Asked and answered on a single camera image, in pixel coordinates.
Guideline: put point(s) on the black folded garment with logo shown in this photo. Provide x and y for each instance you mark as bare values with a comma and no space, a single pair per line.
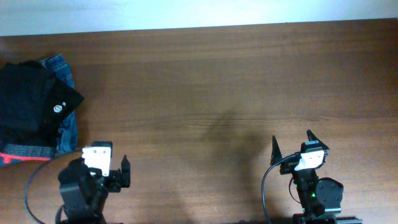
61,102

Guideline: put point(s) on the blue denim jeans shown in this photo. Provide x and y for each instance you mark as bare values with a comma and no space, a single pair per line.
67,137

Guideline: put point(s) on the grey garment with red stripe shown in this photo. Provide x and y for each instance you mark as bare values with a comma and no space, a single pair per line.
13,153

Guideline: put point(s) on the dark green Nike t-shirt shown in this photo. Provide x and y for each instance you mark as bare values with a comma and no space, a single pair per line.
24,92

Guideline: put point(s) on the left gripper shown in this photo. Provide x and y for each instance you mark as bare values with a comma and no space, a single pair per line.
117,177

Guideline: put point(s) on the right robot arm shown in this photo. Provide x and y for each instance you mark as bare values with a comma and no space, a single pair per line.
319,198

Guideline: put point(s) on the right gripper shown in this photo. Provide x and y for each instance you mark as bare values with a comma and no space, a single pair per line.
277,153

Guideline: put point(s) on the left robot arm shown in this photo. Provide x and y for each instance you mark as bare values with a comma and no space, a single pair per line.
87,181

